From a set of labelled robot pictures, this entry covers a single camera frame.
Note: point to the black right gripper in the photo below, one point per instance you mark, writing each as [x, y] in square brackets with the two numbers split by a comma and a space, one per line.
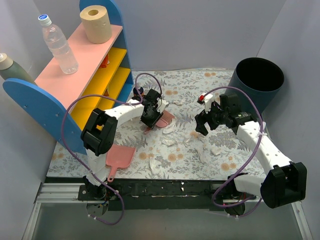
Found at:
[207, 119]

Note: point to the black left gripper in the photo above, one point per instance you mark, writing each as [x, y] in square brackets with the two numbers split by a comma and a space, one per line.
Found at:
[151, 120]

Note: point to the pink hand brush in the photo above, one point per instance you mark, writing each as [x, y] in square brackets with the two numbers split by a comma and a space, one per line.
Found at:
[166, 116]

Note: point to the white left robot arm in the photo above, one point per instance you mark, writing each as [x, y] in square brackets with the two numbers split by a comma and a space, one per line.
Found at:
[99, 133]

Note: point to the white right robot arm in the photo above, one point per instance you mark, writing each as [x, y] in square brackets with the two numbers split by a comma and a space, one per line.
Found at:
[285, 180]

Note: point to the brown small bottle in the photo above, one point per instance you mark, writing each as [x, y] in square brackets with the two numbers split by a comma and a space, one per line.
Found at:
[138, 92]

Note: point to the floral table mat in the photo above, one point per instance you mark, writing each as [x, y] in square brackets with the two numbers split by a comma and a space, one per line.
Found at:
[177, 161]

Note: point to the pink dustpan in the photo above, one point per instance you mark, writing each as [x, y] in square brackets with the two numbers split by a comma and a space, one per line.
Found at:
[118, 157]

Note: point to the dark blue trash bin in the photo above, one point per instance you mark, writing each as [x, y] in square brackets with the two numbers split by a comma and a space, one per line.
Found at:
[259, 78]

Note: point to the orange item in shelf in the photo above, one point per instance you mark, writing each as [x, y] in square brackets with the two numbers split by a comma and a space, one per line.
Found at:
[105, 62]

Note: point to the blue pink yellow shelf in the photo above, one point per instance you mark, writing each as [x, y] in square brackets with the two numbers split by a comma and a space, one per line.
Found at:
[62, 103]

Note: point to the beige paper roll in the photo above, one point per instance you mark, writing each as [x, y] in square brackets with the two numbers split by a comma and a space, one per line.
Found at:
[96, 23]

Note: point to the clear plastic water bottle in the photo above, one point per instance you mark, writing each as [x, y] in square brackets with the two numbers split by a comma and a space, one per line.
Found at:
[58, 45]

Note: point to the green metal bottle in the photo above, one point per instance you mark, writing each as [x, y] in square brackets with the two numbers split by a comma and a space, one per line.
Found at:
[11, 69]

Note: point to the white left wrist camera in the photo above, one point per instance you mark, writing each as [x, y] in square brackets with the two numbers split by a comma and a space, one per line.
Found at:
[162, 105]

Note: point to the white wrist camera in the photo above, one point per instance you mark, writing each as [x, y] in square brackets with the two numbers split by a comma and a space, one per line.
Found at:
[206, 99]
[162, 105]

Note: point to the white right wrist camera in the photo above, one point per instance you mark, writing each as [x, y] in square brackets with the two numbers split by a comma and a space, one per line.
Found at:
[206, 99]

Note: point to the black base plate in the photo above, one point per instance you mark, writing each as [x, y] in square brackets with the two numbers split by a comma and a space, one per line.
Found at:
[153, 194]

